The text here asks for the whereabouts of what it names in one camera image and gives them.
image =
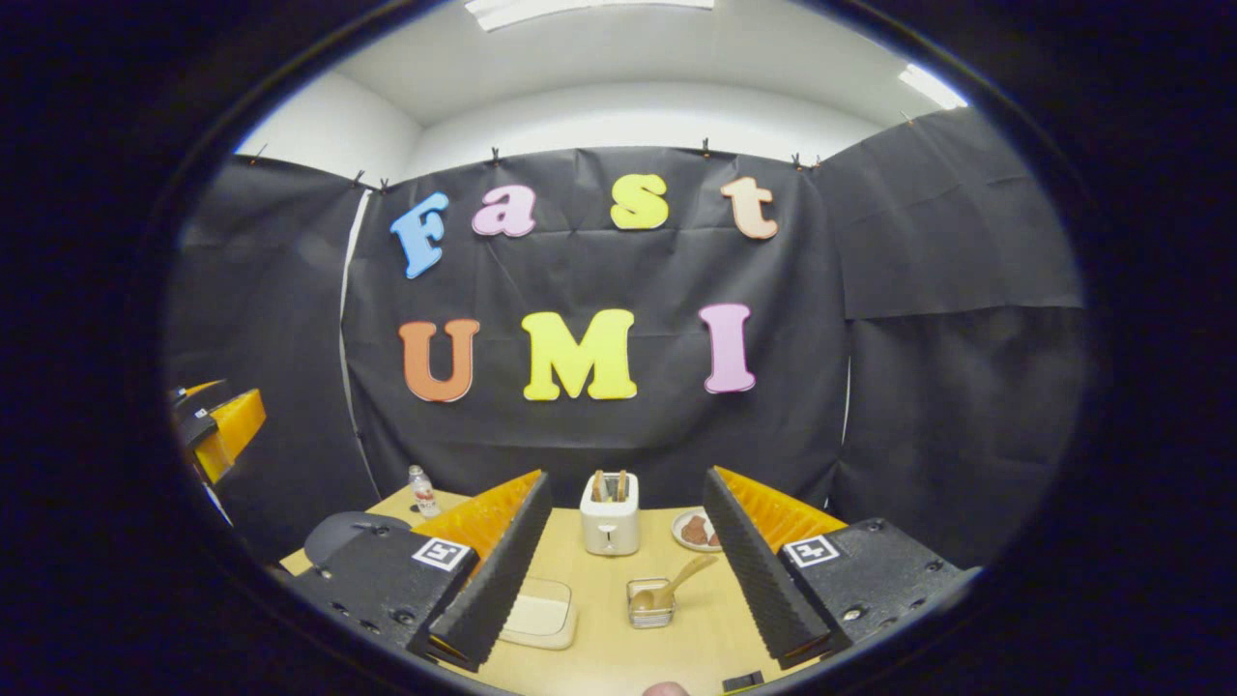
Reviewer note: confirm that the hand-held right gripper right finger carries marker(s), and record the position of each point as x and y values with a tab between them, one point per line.
754	570

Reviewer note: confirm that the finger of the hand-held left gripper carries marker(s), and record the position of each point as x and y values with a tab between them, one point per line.
237	425
198	389

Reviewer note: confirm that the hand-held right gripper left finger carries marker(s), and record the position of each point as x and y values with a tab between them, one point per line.
503	570

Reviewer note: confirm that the wooden spoon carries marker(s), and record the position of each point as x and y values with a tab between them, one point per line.
681	575

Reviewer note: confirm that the dark grey rice cooker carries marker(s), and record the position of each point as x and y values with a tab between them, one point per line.
348	530

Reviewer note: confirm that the white plate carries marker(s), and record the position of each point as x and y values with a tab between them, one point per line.
682	541

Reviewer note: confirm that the clear plastic bottle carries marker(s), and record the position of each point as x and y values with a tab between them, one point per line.
423	493

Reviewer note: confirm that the white toaster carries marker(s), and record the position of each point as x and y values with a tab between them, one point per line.
609	527

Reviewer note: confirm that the black backdrop cloth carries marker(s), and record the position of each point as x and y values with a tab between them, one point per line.
618	435

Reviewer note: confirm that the ceiling light panel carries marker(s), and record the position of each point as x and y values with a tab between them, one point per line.
933	87
580	10

